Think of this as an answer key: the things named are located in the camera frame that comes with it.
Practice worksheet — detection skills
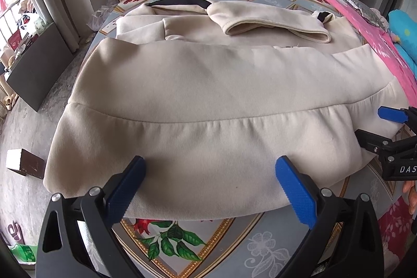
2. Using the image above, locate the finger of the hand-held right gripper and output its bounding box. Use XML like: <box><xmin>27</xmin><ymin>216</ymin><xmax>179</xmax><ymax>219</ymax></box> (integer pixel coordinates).
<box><xmin>354</xmin><ymin>129</ymin><xmax>396</xmax><ymax>153</ymax></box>
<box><xmin>378</xmin><ymin>106</ymin><xmax>417</xmax><ymax>127</ymax></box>

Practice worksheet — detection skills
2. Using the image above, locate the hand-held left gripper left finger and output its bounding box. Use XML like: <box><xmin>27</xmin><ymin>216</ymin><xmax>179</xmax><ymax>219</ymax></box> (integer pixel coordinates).
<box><xmin>35</xmin><ymin>156</ymin><xmax>147</xmax><ymax>278</ymax></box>

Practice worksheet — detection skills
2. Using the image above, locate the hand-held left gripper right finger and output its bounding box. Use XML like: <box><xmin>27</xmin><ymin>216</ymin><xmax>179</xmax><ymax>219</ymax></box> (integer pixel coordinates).
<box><xmin>274</xmin><ymin>156</ymin><xmax>385</xmax><ymax>278</ymax></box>

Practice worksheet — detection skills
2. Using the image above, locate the cream jacket with black stripes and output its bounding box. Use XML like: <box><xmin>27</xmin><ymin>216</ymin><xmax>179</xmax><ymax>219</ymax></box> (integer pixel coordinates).
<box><xmin>44</xmin><ymin>0</ymin><xmax>409</xmax><ymax>221</ymax></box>

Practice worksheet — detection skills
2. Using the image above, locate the person's right hand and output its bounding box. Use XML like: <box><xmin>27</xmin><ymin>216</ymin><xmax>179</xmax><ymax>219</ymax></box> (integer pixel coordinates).
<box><xmin>402</xmin><ymin>180</ymin><xmax>417</xmax><ymax>217</ymax></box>

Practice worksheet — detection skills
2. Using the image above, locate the pink floral blanket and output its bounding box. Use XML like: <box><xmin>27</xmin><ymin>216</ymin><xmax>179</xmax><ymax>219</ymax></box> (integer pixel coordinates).
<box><xmin>287</xmin><ymin>0</ymin><xmax>417</xmax><ymax>278</ymax></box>

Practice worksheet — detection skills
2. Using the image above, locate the cyan cloth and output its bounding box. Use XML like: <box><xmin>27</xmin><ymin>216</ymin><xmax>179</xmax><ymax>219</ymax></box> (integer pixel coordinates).
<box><xmin>388</xmin><ymin>9</ymin><xmax>417</xmax><ymax>67</ymax></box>

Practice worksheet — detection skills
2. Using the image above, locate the brown cardboard box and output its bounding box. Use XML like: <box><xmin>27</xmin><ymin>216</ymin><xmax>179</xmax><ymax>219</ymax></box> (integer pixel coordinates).
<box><xmin>6</xmin><ymin>149</ymin><xmax>44</xmax><ymax>180</ymax></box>

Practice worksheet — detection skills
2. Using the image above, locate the grey lace cloth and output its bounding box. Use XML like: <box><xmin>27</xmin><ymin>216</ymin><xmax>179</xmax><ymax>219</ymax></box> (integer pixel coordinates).
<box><xmin>314</xmin><ymin>0</ymin><xmax>388</xmax><ymax>28</ymax></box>

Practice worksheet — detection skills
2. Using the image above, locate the green plastic bag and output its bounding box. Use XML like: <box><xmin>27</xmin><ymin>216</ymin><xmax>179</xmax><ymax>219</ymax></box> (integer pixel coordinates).
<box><xmin>10</xmin><ymin>244</ymin><xmax>38</xmax><ymax>263</ymax></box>

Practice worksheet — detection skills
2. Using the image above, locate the grey cabinet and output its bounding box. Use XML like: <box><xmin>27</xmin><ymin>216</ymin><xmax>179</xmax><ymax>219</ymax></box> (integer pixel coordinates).
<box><xmin>7</xmin><ymin>22</ymin><xmax>74</xmax><ymax>112</ymax></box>

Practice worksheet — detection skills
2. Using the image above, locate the red box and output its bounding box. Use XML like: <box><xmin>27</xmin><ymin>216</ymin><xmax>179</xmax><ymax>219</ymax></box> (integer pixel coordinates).
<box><xmin>7</xmin><ymin>30</ymin><xmax>23</xmax><ymax>49</ymax></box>

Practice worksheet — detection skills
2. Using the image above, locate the white printed plastic bag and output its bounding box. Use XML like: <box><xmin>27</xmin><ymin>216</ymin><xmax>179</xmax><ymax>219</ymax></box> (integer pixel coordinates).
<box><xmin>18</xmin><ymin>14</ymin><xmax>46</xmax><ymax>38</ymax></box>

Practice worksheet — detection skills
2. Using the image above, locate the metal window railing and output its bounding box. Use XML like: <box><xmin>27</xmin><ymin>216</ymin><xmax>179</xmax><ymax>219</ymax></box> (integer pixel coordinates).
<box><xmin>0</xmin><ymin>0</ymin><xmax>36</xmax><ymax>109</ymax></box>

